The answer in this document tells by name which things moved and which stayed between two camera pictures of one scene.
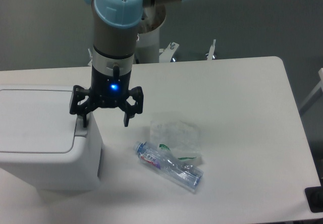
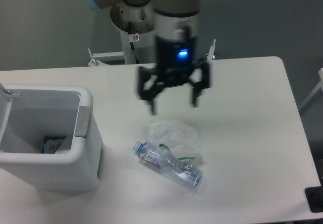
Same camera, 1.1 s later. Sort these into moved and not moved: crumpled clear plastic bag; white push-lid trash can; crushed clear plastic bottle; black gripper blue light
Moved: black gripper blue light
Not moved: crushed clear plastic bottle; white push-lid trash can; crumpled clear plastic bag
